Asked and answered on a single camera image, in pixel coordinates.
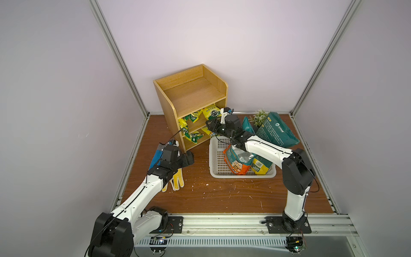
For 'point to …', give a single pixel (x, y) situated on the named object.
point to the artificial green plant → (258, 118)
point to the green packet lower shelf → (192, 137)
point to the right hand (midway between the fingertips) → (209, 119)
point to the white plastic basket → (218, 166)
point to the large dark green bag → (273, 129)
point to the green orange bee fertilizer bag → (238, 161)
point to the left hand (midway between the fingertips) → (188, 155)
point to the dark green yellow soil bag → (260, 166)
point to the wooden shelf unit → (193, 96)
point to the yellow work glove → (177, 179)
